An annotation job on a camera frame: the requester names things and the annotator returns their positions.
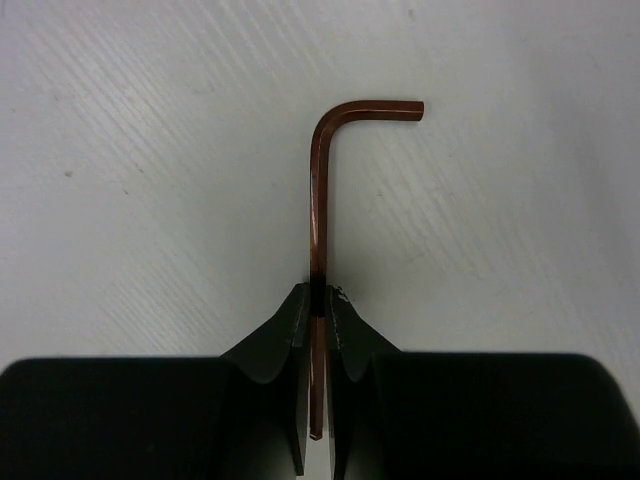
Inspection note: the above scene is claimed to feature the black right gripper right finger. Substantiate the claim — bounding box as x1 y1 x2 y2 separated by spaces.
325 287 639 479

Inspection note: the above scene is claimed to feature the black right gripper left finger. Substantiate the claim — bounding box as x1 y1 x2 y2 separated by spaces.
1 284 310 479

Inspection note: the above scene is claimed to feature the large brown hex key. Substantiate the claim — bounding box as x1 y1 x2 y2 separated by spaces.
309 99 425 441

